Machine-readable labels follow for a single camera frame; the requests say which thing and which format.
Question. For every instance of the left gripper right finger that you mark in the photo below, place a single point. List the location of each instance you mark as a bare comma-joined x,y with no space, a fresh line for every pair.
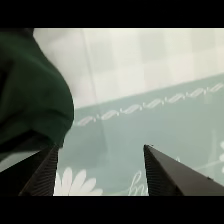
173,178

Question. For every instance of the dark green T-shirt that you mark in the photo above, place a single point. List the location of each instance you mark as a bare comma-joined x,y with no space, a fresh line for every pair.
31,90

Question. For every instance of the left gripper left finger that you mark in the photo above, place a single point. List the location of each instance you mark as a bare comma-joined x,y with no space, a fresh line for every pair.
38,176

